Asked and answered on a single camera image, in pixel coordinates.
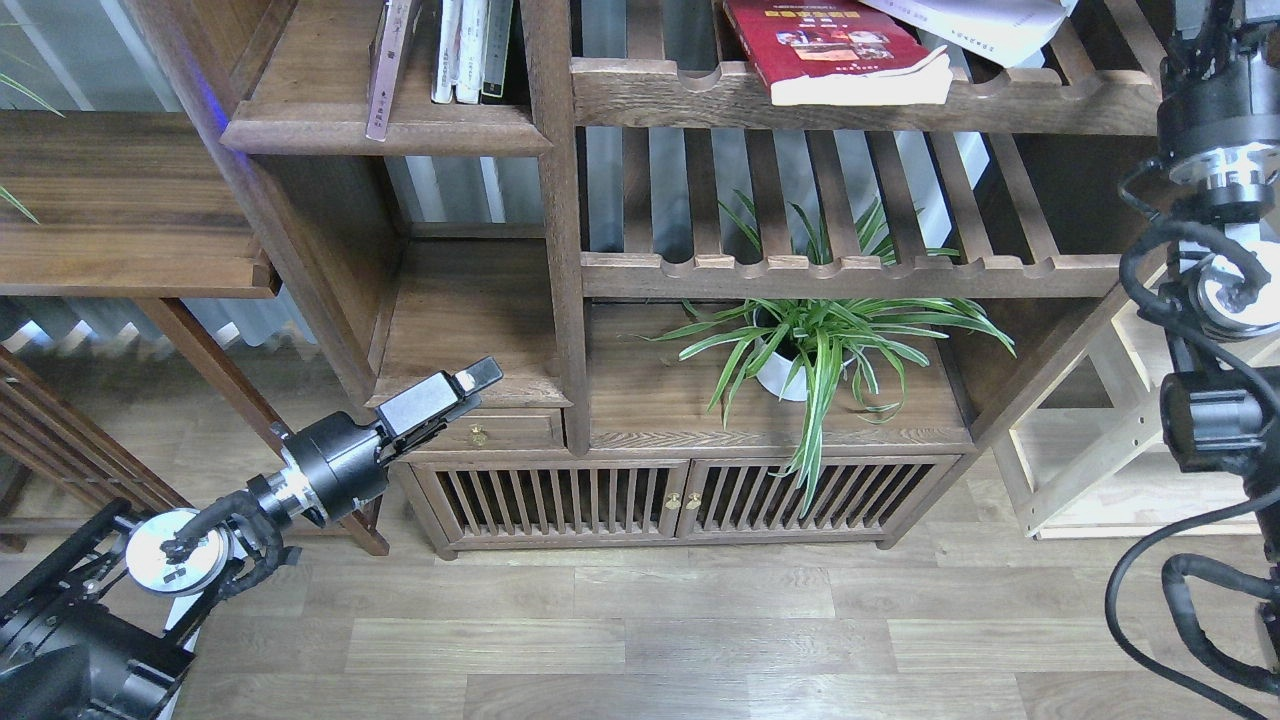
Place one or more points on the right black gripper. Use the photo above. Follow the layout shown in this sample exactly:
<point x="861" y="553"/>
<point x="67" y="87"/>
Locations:
<point x="1217" y="124"/>

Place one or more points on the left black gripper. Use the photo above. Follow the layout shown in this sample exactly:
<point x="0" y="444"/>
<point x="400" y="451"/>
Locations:
<point x="335" y="466"/>

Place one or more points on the light wooden shelf unit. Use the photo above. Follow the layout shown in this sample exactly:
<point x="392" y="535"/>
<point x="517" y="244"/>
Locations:
<point x="1096" y="465"/>

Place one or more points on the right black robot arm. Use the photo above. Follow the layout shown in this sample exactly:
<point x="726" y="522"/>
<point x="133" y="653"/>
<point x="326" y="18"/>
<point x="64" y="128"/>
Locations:
<point x="1204" y="272"/>

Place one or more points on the dark slatted wooden rack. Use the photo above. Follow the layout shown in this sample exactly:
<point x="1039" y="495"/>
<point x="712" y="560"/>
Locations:
<point x="79" y="432"/>

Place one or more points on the white book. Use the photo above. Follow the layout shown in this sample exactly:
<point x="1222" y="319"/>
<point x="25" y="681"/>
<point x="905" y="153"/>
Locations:
<point x="471" y="51"/>
<point x="1005" y="32"/>
<point x="447" y="64"/>

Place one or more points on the green spider plant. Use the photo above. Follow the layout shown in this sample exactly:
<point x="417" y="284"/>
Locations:
<point x="828" y="341"/>

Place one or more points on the white bar on floor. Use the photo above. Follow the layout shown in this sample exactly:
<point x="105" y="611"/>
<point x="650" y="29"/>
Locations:
<point x="187" y="615"/>

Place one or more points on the dark green upright book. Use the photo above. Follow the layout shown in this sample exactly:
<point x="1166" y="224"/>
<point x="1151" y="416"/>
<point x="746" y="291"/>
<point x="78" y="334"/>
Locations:
<point x="499" y="23"/>

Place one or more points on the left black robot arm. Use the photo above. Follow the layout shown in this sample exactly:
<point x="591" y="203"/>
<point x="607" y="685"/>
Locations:
<point x="100" y="628"/>

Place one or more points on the dark wooden bookshelf unit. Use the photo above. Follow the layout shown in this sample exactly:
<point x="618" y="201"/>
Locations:
<point x="647" y="166"/>

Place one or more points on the white plant pot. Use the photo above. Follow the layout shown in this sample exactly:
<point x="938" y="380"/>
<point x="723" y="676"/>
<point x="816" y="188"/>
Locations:
<point x="778" y="378"/>

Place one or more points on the red book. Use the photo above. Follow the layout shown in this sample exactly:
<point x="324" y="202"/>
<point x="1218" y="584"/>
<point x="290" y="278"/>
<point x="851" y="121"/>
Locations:
<point x="837" y="53"/>

